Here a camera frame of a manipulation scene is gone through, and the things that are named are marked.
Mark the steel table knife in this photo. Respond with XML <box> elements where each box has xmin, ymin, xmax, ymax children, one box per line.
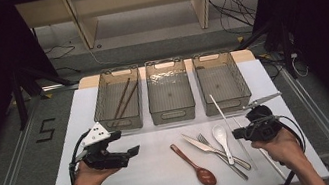
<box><xmin>181</xmin><ymin>123</ymin><xmax>253</xmax><ymax>182</ymax></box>

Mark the white ceramic spoon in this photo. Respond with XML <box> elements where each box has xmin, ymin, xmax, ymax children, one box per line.
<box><xmin>211</xmin><ymin>122</ymin><xmax>236</xmax><ymax>169</ymax></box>

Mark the thin white cable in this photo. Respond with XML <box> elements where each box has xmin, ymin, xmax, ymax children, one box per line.
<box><xmin>290</xmin><ymin>53</ymin><xmax>312</xmax><ymax>80</ymax></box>

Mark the black cable bundle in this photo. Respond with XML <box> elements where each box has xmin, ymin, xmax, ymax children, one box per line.
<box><xmin>207</xmin><ymin>0</ymin><xmax>266</xmax><ymax>41</ymax></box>

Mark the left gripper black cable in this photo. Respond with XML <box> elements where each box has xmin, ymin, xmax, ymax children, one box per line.
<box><xmin>62</xmin><ymin>128</ymin><xmax>99</xmax><ymax>185</ymax></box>

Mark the black tripod stand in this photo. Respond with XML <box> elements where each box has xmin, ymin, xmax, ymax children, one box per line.
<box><xmin>6</xmin><ymin>57</ymin><xmax>81</xmax><ymax>132</ymax></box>
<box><xmin>231</xmin><ymin>15</ymin><xmax>300</xmax><ymax>89</ymax></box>

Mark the brown wooden spoon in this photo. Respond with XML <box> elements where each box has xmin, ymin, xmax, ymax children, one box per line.
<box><xmin>169</xmin><ymin>137</ymin><xmax>218</xmax><ymax>185</ymax></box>

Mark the person's left hand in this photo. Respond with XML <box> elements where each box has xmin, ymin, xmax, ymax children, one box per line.
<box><xmin>69</xmin><ymin>156</ymin><xmax>125</xmax><ymax>185</ymax></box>

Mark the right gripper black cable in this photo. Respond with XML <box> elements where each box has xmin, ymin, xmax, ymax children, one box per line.
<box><xmin>243</xmin><ymin>109</ymin><xmax>314</xmax><ymax>185</ymax></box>

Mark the steel fork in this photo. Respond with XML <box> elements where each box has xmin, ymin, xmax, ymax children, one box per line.
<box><xmin>195</xmin><ymin>125</ymin><xmax>250</xmax><ymax>185</ymax></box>

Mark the white floor cable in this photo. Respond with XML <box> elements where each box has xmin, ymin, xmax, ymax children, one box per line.
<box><xmin>86</xmin><ymin>42</ymin><xmax>128</xmax><ymax>71</ymax></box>

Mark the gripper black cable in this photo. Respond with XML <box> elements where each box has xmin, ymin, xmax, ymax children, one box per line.
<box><xmin>62</xmin><ymin>128</ymin><xmax>99</xmax><ymax>185</ymax></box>
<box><xmin>243</xmin><ymin>109</ymin><xmax>314</xmax><ymax>185</ymax></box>

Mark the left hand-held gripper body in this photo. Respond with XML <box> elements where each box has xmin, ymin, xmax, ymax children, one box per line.
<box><xmin>69</xmin><ymin>117</ymin><xmax>132</xmax><ymax>176</ymax></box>

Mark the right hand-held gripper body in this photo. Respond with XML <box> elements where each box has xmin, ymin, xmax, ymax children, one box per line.
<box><xmin>236</xmin><ymin>90</ymin><xmax>291</xmax><ymax>145</ymax></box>

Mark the black floor cable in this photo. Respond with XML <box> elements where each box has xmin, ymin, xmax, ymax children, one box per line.
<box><xmin>256</xmin><ymin>52</ymin><xmax>287</xmax><ymax>83</ymax></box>
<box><xmin>43</xmin><ymin>40</ymin><xmax>82</xmax><ymax>78</ymax></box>

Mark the clear plastic bin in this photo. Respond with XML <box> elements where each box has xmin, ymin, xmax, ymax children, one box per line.
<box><xmin>85</xmin><ymin>63</ymin><xmax>150</xmax><ymax>136</ymax></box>
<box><xmin>190</xmin><ymin>46</ymin><xmax>255</xmax><ymax>119</ymax></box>
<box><xmin>140</xmin><ymin>54</ymin><xmax>199</xmax><ymax>127</ymax></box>

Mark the person's right hand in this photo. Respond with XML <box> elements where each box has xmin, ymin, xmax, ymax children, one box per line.
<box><xmin>249</xmin><ymin>124</ymin><xmax>308</xmax><ymax>172</ymax></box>

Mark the short aluminium rail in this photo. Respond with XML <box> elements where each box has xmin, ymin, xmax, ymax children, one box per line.
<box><xmin>40</xmin><ymin>81</ymin><xmax>81</xmax><ymax>95</ymax></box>

